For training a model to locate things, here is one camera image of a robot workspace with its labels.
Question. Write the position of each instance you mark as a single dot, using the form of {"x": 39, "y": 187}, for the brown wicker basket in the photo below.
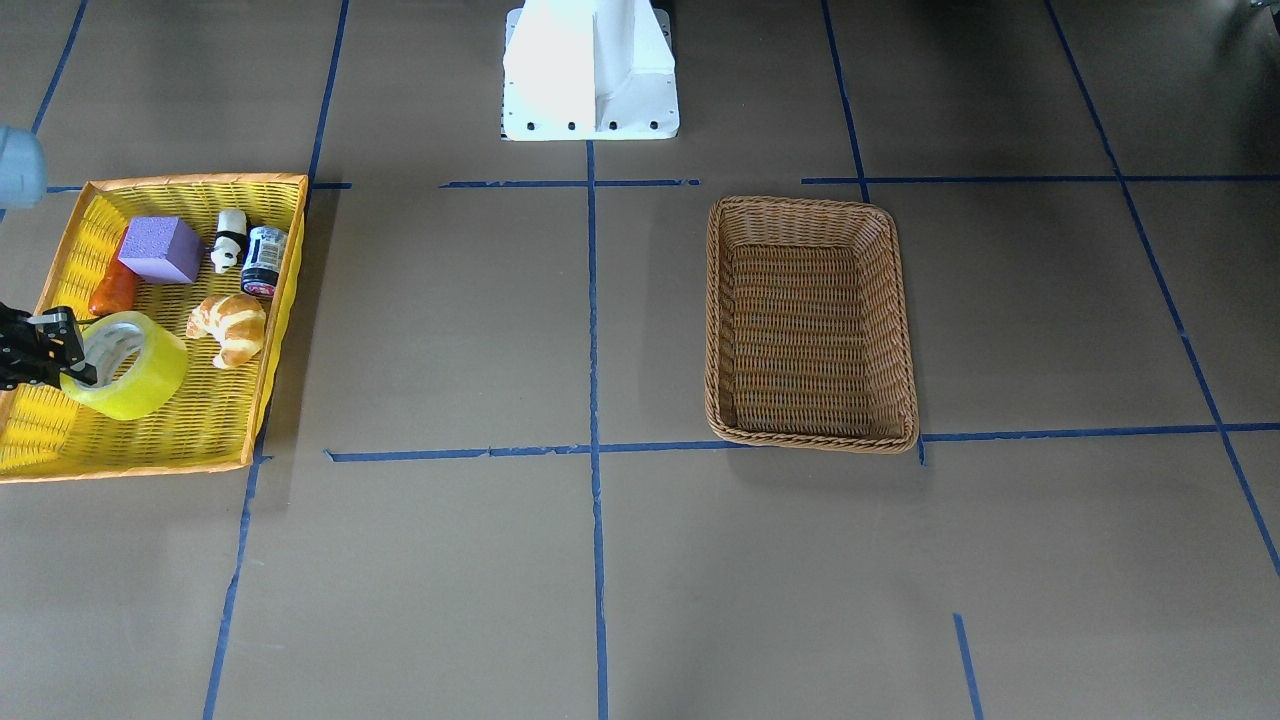
{"x": 808, "y": 342}

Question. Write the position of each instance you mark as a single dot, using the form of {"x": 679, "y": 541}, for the toy panda figure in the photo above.
{"x": 230, "y": 242}

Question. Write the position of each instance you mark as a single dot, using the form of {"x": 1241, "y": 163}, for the toy croissant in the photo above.
{"x": 236, "y": 321}

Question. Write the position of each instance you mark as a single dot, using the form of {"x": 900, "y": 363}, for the toy carrot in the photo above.
{"x": 117, "y": 289}

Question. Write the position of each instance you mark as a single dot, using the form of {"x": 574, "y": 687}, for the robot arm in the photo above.
{"x": 23, "y": 171}

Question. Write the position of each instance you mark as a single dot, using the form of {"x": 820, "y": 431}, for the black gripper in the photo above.
{"x": 30, "y": 350}

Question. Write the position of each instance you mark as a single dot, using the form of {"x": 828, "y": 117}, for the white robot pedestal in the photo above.
{"x": 589, "y": 71}

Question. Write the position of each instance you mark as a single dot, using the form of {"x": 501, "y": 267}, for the yellow tape roll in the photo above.
{"x": 140, "y": 364}

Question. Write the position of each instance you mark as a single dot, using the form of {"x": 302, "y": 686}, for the purple foam cube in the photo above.
{"x": 161, "y": 250}

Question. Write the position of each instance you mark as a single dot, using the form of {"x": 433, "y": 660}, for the yellow plastic basket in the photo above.
{"x": 168, "y": 410}

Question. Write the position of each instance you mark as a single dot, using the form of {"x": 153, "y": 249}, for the small black labelled can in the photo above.
{"x": 262, "y": 265}

